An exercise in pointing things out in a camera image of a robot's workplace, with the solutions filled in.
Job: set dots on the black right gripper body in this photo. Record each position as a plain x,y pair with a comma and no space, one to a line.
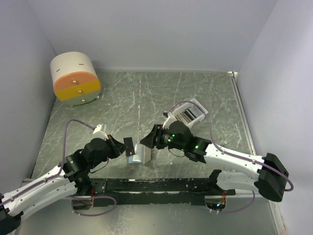
166,140

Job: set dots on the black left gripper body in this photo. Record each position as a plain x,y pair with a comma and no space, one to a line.
106,153

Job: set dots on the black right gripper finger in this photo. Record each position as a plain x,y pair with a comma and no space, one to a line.
156,131
149,141

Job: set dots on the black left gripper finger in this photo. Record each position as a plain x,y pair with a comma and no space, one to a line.
113,141
118,150

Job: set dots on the black credit card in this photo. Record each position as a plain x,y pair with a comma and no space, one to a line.
129,151

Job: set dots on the blue silver card holder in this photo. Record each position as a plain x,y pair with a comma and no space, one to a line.
140,156

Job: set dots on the white card tray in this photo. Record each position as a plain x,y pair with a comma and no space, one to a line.
189,112

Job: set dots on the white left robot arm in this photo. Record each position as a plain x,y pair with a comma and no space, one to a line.
69,178

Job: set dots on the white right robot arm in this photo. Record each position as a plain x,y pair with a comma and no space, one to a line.
264,174

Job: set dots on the round drawer cabinet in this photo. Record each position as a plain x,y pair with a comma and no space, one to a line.
74,78

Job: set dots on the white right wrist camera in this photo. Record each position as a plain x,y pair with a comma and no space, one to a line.
169,119

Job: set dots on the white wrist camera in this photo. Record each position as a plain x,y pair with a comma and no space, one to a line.
99,131
169,119

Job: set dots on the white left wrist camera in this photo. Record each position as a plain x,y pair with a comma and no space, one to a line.
99,131

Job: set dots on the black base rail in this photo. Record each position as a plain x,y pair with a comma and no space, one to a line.
154,191

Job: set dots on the aluminium frame rail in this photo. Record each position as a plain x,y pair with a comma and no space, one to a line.
232,76

